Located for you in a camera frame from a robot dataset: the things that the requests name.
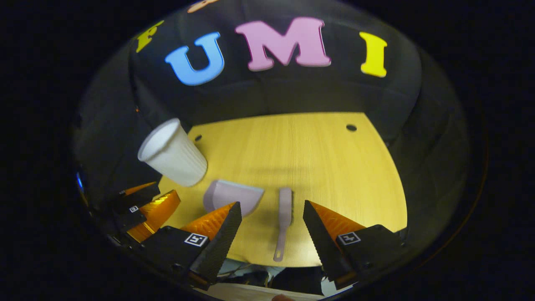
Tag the white ribbed garbage bin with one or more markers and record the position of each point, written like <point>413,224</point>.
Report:
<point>175,159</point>

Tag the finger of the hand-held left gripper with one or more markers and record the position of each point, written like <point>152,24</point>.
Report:
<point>129,219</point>
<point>138,198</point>

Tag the small lilac broom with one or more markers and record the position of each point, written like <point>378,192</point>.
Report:
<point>285,209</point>

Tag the lilac plastic dustpan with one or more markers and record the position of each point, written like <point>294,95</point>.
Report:
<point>238,194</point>

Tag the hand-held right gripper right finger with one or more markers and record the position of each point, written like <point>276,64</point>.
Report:
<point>322,242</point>

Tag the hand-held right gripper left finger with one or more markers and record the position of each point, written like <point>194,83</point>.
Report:
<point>219,246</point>

